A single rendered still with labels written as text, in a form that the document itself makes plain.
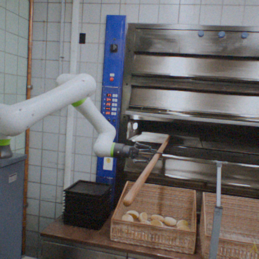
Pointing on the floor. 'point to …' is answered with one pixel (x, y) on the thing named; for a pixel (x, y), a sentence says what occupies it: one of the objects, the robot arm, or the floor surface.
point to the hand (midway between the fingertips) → (156, 155)
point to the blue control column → (114, 31)
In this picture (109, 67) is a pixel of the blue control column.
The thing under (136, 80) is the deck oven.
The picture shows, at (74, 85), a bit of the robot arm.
